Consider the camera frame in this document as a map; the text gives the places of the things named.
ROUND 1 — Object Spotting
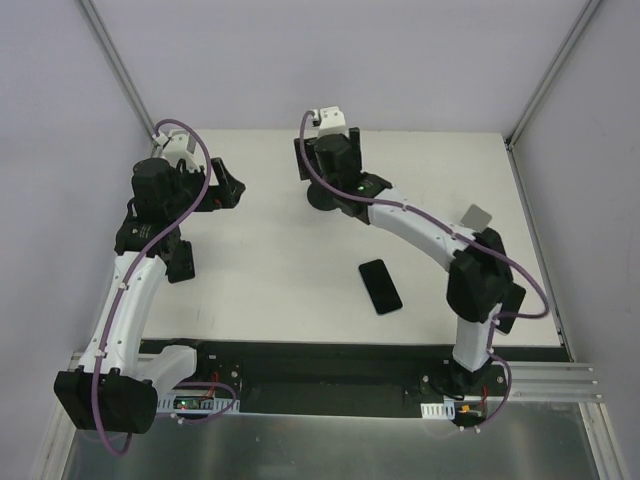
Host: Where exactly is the black clamp phone stand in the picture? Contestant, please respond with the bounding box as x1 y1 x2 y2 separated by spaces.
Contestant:
306 183 341 212

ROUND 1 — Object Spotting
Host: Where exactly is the teal-edged black phone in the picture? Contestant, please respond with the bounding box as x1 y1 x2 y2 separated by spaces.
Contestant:
358 259 403 315

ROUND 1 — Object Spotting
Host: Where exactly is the silver folding phone stand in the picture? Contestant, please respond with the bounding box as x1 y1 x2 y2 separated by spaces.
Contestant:
460 204 492 232

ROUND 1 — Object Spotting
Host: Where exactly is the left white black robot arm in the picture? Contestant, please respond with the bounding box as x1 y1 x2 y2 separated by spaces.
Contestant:
54 158 245 434

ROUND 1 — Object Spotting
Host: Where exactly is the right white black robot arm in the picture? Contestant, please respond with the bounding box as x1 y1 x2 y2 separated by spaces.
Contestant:
293 128 525 395

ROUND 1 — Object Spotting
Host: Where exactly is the white-edged black phone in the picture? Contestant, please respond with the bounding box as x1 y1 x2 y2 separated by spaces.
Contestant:
497 283 526 335

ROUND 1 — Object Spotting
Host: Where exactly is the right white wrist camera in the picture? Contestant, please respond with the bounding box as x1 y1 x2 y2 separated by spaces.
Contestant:
312 106 348 137

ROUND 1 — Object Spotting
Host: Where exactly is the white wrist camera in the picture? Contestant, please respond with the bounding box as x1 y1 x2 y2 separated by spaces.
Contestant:
312 106 348 137
151 130 197 172

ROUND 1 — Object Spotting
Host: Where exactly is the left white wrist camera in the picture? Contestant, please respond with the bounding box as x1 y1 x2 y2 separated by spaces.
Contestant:
151 130 197 172

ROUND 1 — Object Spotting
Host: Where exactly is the left aluminium frame post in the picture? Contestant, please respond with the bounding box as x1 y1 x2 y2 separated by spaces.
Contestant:
75 0 155 137

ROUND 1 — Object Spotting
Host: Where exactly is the aluminium frame post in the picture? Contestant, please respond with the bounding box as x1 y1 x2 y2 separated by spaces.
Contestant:
505 0 606 151
75 0 155 137

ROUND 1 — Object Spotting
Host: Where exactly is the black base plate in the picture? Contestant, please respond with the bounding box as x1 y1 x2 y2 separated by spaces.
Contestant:
144 340 516 416

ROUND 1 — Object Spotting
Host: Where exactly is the left white cable duct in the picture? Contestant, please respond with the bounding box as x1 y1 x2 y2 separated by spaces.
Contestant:
156 394 240 415

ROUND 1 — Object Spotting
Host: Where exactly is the white cable duct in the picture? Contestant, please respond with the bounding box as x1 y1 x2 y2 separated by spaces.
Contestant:
420 398 487 421
156 394 240 415

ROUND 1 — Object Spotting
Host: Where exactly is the right aluminium frame post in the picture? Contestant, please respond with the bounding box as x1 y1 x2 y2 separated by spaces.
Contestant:
505 0 606 151

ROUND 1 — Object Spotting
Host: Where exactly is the right white cable duct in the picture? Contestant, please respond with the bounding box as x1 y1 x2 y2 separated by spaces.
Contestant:
420 398 487 421

